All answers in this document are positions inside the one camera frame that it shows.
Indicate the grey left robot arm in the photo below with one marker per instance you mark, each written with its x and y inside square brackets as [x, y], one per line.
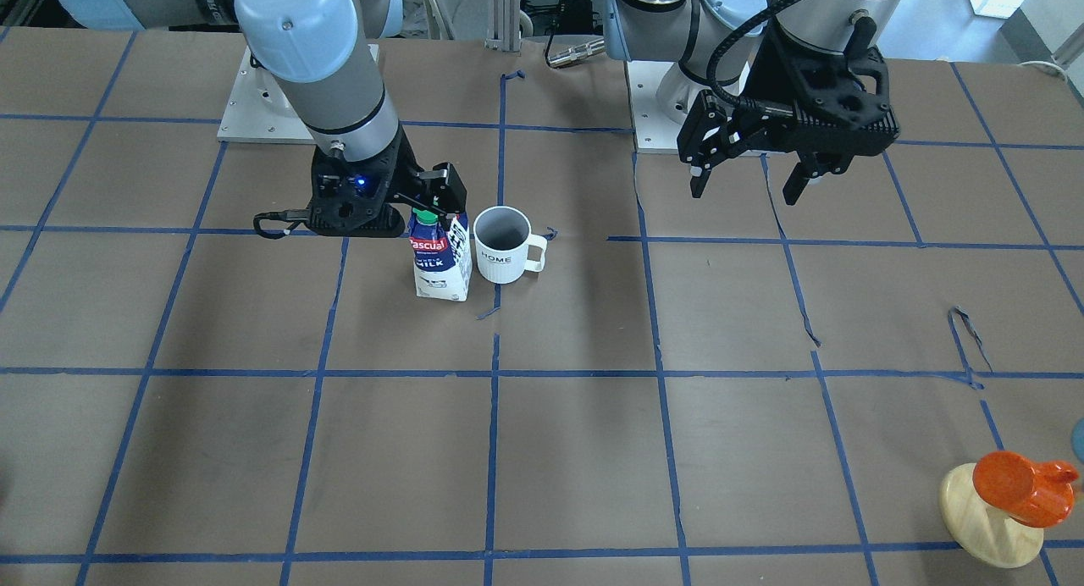
[715, 42]

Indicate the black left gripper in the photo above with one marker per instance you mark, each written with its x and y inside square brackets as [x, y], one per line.
[769, 76]

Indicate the blue white milk carton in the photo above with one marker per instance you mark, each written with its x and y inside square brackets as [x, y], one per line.
[443, 262]

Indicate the orange mug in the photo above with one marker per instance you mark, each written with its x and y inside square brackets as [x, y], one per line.
[1035, 494]

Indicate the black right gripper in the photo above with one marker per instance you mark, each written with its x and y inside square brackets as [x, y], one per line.
[405, 164]

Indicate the white ribbed mug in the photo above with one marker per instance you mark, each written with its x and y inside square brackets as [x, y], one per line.
[505, 245]

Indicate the aluminium frame post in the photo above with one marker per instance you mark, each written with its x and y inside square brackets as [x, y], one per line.
[503, 26]

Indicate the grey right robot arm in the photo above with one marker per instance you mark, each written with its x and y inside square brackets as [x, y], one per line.
[301, 40]

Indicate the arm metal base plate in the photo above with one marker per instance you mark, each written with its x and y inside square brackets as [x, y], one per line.
[660, 97]
[254, 103]

